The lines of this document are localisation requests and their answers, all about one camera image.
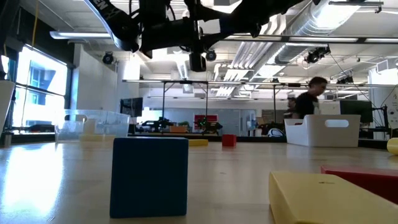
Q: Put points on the yellow rectangular block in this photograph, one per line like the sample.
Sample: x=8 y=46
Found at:
x=326 y=199
x=96 y=137
x=198 y=142

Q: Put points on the ceiling light bar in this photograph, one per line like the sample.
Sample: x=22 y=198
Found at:
x=323 y=39

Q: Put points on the large window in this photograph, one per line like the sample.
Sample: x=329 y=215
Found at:
x=40 y=93

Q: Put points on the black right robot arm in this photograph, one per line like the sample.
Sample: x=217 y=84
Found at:
x=273 y=9

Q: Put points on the long ceiling light tube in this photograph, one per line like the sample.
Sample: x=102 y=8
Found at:
x=81 y=35

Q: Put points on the clear plastic bin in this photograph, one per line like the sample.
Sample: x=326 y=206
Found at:
x=102 y=124

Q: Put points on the short red block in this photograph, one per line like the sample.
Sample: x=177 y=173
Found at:
x=229 y=140

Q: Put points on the small blue cube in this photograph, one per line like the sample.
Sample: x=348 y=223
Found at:
x=149 y=177

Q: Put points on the small white plastic bin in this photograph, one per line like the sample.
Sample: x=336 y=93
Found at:
x=311 y=133

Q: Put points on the orange box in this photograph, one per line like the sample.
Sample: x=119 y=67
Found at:
x=178 y=128

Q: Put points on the black monitor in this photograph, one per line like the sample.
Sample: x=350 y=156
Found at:
x=356 y=110
x=131 y=106

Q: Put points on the red wall sign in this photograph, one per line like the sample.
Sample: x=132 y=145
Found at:
x=211 y=117

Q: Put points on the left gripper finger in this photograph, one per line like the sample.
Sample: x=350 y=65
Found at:
x=180 y=35

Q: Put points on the long red block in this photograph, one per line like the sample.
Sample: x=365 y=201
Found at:
x=367 y=182

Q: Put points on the yellow cylinder block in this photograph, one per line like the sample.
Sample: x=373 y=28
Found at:
x=393 y=146

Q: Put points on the black ceiling camera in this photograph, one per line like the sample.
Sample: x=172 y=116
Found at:
x=108 y=58
x=317 y=54
x=211 y=55

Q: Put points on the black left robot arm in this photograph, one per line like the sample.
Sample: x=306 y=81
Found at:
x=118 y=25

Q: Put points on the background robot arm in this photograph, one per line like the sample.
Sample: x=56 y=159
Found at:
x=209 y=125
x=160 y=124

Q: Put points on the person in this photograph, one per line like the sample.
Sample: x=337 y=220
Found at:
x=291 y=105
x=306 y=104

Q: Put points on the black metal stand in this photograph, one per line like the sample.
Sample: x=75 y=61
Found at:
x=185 y=82

